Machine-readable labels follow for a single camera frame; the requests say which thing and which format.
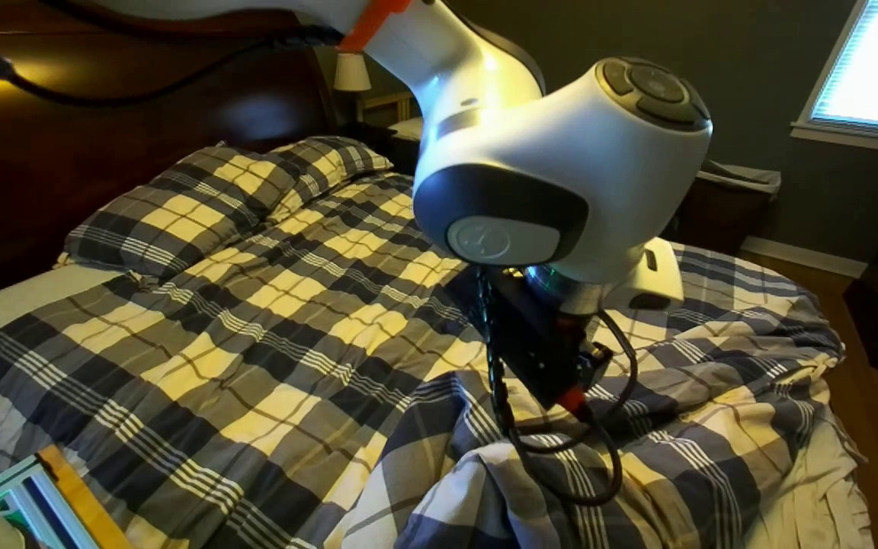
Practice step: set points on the bright window white frame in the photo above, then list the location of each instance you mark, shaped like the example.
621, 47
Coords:
870, 70

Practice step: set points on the dark wooden headboard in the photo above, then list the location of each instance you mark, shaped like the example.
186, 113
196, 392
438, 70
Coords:
75, 173

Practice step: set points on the light wooden plank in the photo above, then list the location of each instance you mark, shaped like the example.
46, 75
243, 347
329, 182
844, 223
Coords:
89, 499

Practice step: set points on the yellow grey plaid blanket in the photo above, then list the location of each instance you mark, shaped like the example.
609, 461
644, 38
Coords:
258, 337

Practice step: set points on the small plaid pillow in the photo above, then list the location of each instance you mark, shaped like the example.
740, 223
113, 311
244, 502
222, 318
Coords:
333, 162

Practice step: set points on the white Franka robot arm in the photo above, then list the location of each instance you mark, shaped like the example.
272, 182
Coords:
561, 153

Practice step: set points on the small white table lamp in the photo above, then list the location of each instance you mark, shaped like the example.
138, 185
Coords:
354, 70

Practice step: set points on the large plaid pillow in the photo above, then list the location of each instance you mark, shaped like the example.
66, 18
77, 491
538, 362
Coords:
184, 217

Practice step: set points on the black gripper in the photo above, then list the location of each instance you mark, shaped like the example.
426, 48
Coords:
541, 339

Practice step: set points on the white pillow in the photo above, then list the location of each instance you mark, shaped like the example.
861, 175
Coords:
406, 128

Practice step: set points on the teal framed object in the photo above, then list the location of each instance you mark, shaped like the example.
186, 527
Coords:
38, 505

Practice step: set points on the dark hamper with cloth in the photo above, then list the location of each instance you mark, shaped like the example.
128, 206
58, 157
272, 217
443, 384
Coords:
740, 208

